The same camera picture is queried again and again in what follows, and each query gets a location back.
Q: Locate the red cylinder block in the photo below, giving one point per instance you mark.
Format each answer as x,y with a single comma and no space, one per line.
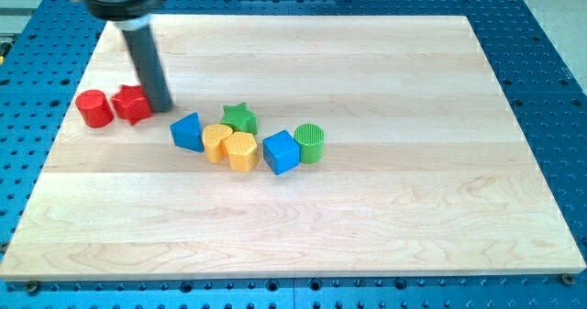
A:
94,108

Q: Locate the light wooden board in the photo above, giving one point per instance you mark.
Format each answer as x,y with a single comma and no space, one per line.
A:
425,171

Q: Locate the yellow heart block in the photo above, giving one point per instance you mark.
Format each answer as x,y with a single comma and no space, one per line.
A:
213,138

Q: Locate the blue triangle block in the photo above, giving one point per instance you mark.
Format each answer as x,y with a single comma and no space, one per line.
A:
186,133

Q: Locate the yellow hexagon block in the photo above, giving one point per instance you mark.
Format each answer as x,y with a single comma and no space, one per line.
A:
242,151

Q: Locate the green cylinder block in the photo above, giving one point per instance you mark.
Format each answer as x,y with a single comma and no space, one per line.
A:
310,138

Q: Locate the blue cube block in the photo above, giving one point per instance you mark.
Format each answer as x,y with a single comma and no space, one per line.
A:
281,152

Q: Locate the red star block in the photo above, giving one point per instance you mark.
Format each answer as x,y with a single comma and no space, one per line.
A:
131,104

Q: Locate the green star block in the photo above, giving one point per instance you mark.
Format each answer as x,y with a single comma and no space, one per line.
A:
240,118

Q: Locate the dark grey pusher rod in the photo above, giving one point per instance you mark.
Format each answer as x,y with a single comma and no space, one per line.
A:
143,51

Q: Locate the blue perforated metal table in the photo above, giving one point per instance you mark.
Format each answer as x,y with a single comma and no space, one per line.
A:
48,60

